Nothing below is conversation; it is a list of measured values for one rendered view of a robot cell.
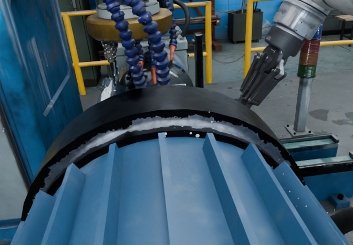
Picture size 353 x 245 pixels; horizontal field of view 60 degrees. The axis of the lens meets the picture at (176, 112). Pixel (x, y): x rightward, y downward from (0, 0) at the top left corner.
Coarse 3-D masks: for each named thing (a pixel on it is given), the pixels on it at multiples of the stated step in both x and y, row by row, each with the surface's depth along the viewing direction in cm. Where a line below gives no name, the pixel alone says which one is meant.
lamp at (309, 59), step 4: (300, 52) 105; (304, 52) 103; (316, 52) 102; (300, 56) 105; (304, 56) 104; (308, 56) 103; (312, 56) 102; (316, 56) 103; (300, 60) 105; (304, 60) 104; (308, 60) 103; (312, 60) 103; (316, 60) 104; (304, 64) 105; (308, 64) 104; (312, 64) 104
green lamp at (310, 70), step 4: (300, 64) 106; (316, 64) 105; (300, 68) 106; (304, 68) 105; (308, 68) 104; (312, 68) 104; (300, 72) 107; (304, 72) 106; (308, 72) 105; (312, 72) 105; (304, 76) 106; (308, 76) 106; (312, 76) 106
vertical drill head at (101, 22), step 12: (120, 0) 59; (144, 0) 61; (156, 0) 64; (108, 12) 58; (156, 12) 61; (168, 12) 63; (96, 24) 58; (108, 24) 57; (132, 24) 56; (168, 24) 62; (96, 36) 59; (108, 36) 58; (132, 36) 57; (144, 36) 58; (108, 48) 62; (108, 60) 64
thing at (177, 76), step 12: (144, 48) 104; (144, 60) 92; (168, 60) 93; (180, 60) 104; (120, 72) 102; (144, 72) 92; (180, 72) 94; (120, 84) 93; (132, 84) 93; (156, 84) 94; (192, 84) 96
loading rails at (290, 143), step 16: (288, 144) 91; (304, 144) 90; (320, 144) 90; (336, 144) 90; (304, 160) 91; (320, 160) 83; (336, 160) 83; (352, 160) 80; (304, 176) 81; (320, 176) 81; (336, 176) 82; (352, 176) 82; (320, 192) 84; (336, 192) 84; (352, 192) 85
